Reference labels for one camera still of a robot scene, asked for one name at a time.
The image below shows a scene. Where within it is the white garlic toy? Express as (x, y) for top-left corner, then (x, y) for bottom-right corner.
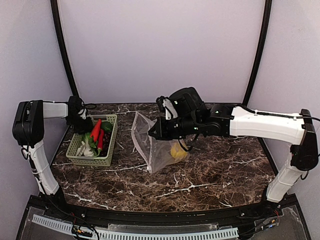
(75, 141), (94, 157)

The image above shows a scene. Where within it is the black left frame post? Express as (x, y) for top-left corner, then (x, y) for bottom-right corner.
(50, 0), (80, 97)

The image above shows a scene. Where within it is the black frame post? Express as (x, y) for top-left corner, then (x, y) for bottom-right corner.
(50, 0), (80, 97)
(242, 0), (273, 106)

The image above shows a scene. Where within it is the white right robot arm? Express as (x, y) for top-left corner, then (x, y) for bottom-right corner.
(148, 87), (319, 203)

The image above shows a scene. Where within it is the black front table rail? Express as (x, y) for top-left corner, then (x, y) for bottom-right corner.
(24, 187), (301, 230)

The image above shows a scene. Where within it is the green bell pepper toy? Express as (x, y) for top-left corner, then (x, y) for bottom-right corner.
(100, 121), (114, 133)

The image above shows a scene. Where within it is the black right frame post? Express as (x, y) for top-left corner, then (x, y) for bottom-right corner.
(242, 0), (273, 106)

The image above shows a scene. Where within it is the yellow lemon toy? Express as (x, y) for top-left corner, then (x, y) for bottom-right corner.
(170, 142), (188, 161)

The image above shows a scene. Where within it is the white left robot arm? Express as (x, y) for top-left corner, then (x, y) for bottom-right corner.
(12, 96), (93, 196)

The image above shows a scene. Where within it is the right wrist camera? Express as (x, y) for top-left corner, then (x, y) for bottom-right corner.
(156, 96), (178, 120)

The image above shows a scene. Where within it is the green leafy vegetable toy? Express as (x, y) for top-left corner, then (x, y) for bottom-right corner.
(82, 132), (101, 157)

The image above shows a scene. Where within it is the white slotted cable duct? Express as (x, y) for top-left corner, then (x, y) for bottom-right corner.
(32, 214), (239, 240)

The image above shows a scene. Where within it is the clear zip top bag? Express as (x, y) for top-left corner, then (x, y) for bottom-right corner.
(131, 112), (190, 174)

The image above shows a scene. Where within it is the dark red grapes bunch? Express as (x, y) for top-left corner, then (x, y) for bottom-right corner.
(99, 132), (112, 157)

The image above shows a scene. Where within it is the green perforated plastic basket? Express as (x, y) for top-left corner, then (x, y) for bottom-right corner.
(66, 114), (118, 167)

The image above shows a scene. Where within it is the red chili pepper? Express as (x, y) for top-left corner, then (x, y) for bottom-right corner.
(90, 118), (102, 143)
(97, 129), (105, 151)

